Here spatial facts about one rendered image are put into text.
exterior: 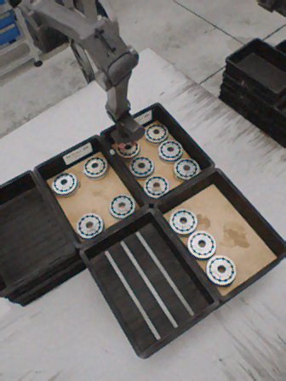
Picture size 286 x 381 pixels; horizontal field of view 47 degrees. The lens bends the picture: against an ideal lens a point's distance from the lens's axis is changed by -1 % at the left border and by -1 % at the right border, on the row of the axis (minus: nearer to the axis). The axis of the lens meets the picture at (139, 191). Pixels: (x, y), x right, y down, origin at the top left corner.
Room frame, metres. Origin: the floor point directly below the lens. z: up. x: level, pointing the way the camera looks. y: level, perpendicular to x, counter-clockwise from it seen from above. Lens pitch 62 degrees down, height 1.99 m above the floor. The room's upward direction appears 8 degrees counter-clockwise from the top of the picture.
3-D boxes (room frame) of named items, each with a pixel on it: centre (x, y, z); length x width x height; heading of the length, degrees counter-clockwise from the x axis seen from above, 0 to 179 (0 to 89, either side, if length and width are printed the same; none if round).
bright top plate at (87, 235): (0.49, 0.20, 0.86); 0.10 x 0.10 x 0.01
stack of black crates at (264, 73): (1.50, -0.85, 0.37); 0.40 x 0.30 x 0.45; 33
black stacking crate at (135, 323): (0.26, 0.01, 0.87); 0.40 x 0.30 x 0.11; 26
